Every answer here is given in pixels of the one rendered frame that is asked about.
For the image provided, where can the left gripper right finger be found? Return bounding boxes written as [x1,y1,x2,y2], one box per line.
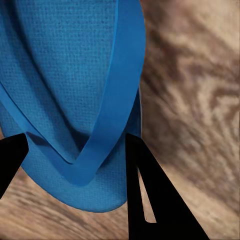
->
[125,133,209,240]

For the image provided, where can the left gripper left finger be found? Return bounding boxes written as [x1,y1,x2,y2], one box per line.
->
[0,133,29,199]

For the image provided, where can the sandal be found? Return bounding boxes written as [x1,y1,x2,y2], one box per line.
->
[0,0,146,213]

